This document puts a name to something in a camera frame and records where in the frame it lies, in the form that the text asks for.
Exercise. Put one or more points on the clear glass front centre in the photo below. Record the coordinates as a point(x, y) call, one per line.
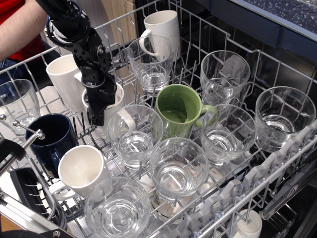
point(178, 168)

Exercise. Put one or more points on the person in red shirt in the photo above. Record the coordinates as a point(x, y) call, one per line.
point(21, 22)

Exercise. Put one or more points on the clear glass back right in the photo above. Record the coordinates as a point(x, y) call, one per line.
point(223, 76)

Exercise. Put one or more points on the metal wire dishwasher rack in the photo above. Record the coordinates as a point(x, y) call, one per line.
point(281, 187)

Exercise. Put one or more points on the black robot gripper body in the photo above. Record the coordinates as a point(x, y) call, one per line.
point(94, 63)

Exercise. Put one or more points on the white ceramic mug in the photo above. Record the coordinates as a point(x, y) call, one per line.
point(110, 110)

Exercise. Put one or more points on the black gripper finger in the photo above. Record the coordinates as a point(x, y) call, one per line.
point(96, 115)

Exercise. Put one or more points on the clear glass centre right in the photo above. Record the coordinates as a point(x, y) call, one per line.
point(227, 132)

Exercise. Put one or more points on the white mug lying underneath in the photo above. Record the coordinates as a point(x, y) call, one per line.
point(163, 209)

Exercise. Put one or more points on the clear glass far right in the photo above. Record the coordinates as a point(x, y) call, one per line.
point(281, 113)

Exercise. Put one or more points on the clear glass front left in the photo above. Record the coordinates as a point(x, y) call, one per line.
point(117, 208)

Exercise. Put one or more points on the dark blue mug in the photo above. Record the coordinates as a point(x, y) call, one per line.
point(59, 138)

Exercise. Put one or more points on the clear glass back centre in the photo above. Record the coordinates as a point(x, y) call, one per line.
point(151, 59)

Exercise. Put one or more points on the grey plastic tine holder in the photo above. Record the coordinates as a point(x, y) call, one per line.
point(275, 170)

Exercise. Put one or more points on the green ceramic mug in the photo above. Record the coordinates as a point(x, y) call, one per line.
point(180, 108)

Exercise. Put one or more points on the white mug back left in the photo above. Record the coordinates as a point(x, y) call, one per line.
point(66, 78)

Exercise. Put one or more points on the black ribbed plastic part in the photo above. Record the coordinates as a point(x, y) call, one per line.
point(25, 183)

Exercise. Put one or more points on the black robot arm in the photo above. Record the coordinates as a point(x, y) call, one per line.
point(69, 27)

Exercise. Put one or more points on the clear glass far left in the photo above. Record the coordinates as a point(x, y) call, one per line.
point(18, 101)

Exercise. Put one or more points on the white mug front left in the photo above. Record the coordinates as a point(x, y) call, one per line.
point(80, 170)

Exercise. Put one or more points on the black clamp with metal screw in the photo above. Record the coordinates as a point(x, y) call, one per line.
point(11, 151)

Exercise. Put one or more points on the clear glass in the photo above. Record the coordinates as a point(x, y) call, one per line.
point(117, 208)
point(18, 101)
point(223, 76)
point(281, 113)
point(133, 132)
point(151, 59)
point(178, 168)
point(227, 132)

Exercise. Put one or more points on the white mug top back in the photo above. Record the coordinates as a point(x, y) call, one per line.
point(165, 24)

